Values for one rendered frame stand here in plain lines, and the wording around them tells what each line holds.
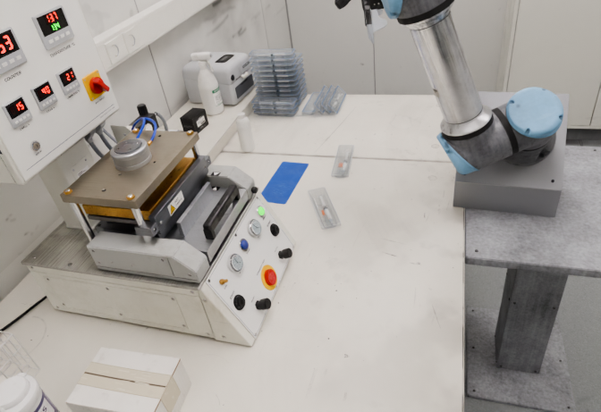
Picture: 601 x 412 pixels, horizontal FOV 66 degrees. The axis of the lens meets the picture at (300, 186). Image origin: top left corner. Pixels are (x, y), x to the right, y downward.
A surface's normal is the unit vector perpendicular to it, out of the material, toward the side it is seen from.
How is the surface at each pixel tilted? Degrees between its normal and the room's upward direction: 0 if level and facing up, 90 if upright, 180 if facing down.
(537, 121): 40
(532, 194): 90
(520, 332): 90
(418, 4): 95
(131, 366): 2
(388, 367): 0
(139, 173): 0
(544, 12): 90
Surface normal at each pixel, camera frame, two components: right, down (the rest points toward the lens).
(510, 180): -0.32, -0.18
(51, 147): 0.95, 0.07
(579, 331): -0.12, -0.81
